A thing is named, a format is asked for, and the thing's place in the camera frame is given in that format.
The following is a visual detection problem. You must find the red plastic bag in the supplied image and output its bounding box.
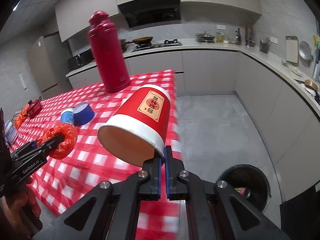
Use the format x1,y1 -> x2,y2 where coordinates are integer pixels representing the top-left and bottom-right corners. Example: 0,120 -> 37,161
36,122 -> 78,160

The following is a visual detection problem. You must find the red paper cup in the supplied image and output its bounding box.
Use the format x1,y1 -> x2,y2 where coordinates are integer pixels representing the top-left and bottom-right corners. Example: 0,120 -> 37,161
97,84 -> 171,167

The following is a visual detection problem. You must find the blue round bowl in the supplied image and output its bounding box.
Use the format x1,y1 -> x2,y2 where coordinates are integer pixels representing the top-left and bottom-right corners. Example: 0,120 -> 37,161
73,102 -> 95,126

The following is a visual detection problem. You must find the black trash bucket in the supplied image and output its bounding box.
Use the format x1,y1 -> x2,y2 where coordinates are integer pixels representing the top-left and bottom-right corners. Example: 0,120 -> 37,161
217,164 -> 271,213

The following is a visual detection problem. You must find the person left hand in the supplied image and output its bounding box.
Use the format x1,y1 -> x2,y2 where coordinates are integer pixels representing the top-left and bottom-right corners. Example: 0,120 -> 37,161
1,177 -> 41,236

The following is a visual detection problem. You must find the orange plastic bag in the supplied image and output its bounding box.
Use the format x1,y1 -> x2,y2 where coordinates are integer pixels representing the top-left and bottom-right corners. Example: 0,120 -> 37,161
13,104 -> 29,129

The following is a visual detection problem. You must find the red checkered tablecloth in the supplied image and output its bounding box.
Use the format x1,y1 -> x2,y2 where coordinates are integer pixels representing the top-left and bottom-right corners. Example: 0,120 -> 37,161
9,69 -> 183,240

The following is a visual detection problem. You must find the blue white small cup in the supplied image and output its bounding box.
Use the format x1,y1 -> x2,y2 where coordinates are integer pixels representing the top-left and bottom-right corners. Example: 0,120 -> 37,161
60,107 -> 74,125

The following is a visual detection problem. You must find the red thermos flask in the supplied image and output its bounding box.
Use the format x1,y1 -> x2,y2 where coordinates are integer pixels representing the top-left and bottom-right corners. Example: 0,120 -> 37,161
88,10 -> 131,93

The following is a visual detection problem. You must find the beige refrigerator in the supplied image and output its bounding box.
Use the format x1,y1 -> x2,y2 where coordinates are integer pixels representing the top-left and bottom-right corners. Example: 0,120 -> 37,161
27,32 -> 72,99

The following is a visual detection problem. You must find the black microwave oven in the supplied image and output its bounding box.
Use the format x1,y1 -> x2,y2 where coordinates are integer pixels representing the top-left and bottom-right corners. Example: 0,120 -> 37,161
68,49 -> 94,71

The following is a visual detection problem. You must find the gas stove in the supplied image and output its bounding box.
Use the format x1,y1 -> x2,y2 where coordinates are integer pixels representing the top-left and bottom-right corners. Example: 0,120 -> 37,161
132,39 -> 182,52

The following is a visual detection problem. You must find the wok on stove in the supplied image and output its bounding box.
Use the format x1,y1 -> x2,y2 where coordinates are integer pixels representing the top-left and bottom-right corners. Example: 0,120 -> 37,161
124,36 -> 153,46

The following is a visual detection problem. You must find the black utensil holder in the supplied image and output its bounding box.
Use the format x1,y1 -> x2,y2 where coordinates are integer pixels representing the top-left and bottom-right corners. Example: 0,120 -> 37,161
259,37 -> 271,54

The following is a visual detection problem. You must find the black range hood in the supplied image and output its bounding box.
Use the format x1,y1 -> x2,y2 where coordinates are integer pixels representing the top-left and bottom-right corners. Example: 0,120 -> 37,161
118,0 -> 181,28

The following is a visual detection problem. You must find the white cutting board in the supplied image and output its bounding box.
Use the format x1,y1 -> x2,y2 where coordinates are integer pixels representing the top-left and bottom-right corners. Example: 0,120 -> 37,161
286,36 -> 299,64

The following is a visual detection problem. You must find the round metal strainer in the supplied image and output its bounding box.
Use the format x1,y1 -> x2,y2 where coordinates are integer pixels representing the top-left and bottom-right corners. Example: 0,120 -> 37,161
299,41 -> 313,61

